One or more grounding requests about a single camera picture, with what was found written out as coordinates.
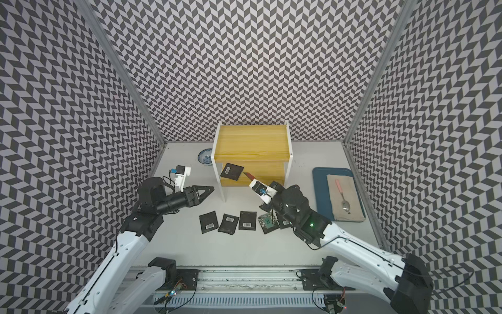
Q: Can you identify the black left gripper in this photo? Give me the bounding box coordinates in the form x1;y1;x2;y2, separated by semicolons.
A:
156;186;214;215

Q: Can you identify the green jasmine tea bag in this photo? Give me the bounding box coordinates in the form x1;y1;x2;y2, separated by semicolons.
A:
258;211;280;234

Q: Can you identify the black tea bag with barcode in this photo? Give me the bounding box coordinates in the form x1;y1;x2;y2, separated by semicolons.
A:
239;211;257;231

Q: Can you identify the red tea bag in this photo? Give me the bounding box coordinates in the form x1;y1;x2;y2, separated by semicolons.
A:
244;172;256;181

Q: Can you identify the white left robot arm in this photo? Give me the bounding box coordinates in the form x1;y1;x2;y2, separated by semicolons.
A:
64;177;214;313

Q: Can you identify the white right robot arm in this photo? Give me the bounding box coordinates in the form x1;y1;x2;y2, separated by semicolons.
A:
250;179;433;313

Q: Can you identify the white wooden two-tier shelf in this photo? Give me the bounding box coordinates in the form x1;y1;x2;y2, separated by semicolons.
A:
210;121;294;201

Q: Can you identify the teal rectangular tray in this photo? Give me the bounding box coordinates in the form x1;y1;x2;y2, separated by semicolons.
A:
312;167;366;221

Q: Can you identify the blue white patterned bowl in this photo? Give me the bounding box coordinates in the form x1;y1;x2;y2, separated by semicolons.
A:
197;149;213;166

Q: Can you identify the beige folded cloth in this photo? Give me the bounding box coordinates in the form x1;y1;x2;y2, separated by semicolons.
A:
327;175;366;222

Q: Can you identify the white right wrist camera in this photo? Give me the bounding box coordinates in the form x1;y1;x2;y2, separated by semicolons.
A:
249;179;277;204

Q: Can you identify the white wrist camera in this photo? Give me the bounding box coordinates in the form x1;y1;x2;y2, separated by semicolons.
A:
249;179;277;204
169;165;192;192

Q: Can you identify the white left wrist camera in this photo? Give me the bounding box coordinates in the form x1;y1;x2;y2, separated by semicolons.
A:
169;165;192;192

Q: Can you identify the pink handled metal spoon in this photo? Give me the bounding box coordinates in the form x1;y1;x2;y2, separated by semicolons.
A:
335;179;350;213

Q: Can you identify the metal base rail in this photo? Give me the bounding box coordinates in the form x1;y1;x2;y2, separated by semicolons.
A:
139;266;349;313

